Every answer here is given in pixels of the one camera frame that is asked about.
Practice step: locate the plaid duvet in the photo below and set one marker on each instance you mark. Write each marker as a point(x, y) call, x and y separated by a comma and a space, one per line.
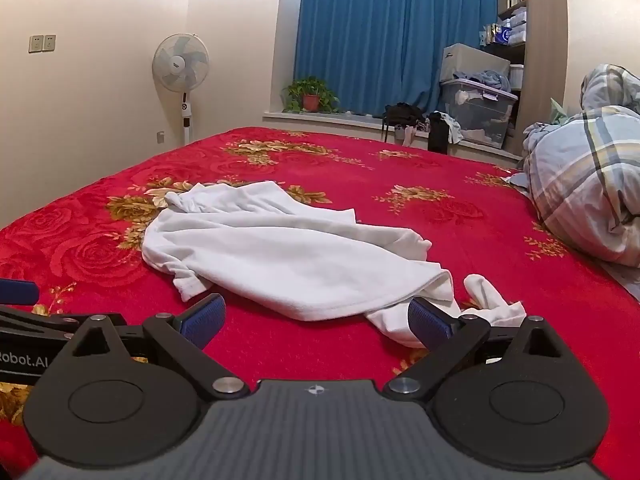
point(585, 175)

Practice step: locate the black bottle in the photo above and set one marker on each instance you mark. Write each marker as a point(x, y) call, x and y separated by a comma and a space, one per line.
point(439, 132)

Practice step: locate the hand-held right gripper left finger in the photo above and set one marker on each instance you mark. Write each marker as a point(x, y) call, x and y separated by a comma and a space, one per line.
point(202, 321)

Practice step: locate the window sill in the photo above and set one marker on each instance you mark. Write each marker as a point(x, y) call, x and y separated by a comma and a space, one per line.
point(340, 121)

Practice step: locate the white standing fan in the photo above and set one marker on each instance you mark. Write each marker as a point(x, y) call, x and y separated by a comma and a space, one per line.
point(181, 65)

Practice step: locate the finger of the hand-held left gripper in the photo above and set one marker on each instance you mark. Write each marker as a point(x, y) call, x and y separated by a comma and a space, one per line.
point(40, 321)
point(17, 292)

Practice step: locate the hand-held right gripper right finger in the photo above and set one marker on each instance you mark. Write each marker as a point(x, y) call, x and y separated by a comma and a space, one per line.
point(430, 322)

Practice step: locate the white long-sleeved shirt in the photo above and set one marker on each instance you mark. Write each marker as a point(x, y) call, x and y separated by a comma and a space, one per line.
point(280, 255)

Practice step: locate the packets on shelf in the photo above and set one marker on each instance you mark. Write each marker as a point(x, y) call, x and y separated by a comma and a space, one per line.
point(507, 30)

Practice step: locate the red floral blanket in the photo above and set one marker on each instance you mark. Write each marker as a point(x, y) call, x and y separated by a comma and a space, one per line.
point(350, 185)

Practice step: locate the clear plastic storage box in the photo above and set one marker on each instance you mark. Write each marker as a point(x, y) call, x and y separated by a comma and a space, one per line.
point(480, 115)

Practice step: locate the wooden shelf cabinet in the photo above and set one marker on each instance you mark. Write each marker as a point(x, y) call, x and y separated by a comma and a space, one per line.
point(545, 35)

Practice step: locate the blue curtain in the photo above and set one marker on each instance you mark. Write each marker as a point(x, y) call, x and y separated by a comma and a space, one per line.
point(380, 30)

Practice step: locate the white wall socket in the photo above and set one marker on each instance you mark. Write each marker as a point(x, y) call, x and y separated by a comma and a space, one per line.
point(49, 43)
point(35, 43)

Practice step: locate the blue clothes pile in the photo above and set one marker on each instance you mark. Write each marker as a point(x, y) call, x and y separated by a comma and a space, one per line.
point(492, 79)

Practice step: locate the potted green plant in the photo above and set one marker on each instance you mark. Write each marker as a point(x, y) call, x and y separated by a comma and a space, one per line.
point(311, 95)

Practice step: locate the black bag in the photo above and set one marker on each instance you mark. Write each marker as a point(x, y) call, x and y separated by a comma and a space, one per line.
point(402, 115)

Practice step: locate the grey storage box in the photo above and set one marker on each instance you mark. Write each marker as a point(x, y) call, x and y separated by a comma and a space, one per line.
point(470, 62)

